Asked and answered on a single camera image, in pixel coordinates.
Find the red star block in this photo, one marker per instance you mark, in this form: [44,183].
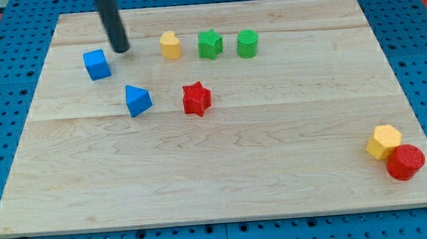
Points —
[196,99]

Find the yellow heart block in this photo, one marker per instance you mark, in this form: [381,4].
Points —
[170,45]

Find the yellow hexagon block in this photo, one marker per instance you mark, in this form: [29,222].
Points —
[383,141]

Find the red cylinder block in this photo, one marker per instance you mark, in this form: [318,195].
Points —
[405,162]

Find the light wooden board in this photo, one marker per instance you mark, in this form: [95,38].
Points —
[285,136]

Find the blue triangular prism block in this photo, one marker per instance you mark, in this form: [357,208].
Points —
[137,100]

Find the green star block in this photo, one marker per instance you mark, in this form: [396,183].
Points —
[210,44]

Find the blue cube block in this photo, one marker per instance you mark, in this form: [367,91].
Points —
[96,64]

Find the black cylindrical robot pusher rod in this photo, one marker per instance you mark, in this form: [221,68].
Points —
[113,25]

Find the green cylinder block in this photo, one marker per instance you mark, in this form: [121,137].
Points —
[247,43]

